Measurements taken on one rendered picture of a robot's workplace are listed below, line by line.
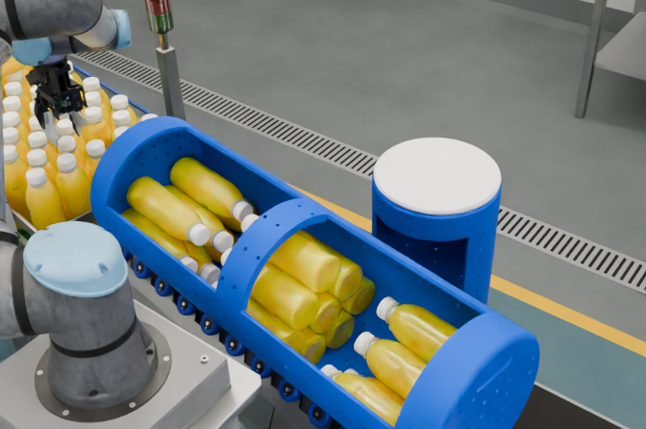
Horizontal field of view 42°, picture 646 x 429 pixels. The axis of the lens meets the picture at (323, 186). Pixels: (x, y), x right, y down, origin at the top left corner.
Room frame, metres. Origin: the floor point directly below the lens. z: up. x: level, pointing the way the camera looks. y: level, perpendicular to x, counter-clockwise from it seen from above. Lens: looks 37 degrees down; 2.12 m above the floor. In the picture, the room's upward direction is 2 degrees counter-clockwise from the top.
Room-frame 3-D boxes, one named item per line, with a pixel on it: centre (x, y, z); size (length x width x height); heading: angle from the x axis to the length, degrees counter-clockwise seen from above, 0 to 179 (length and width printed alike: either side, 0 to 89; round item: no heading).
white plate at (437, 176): (1.47, -0.25, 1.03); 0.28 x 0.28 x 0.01
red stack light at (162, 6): (1.98, 0.40, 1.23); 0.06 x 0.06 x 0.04
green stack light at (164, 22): (1.98, 0.40, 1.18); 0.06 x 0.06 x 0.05
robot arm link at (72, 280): (0.79, 0.32, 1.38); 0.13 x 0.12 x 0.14; 98
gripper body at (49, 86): (1.54, 0.55, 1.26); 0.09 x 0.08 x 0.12; 43
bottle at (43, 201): (1.43, 0.61, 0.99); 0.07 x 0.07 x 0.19
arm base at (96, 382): (0.79, 0.32, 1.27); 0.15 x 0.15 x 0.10
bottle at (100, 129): (1.67, 0.53, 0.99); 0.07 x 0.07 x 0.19
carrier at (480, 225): (1.47, -0.25, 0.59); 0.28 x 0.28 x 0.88
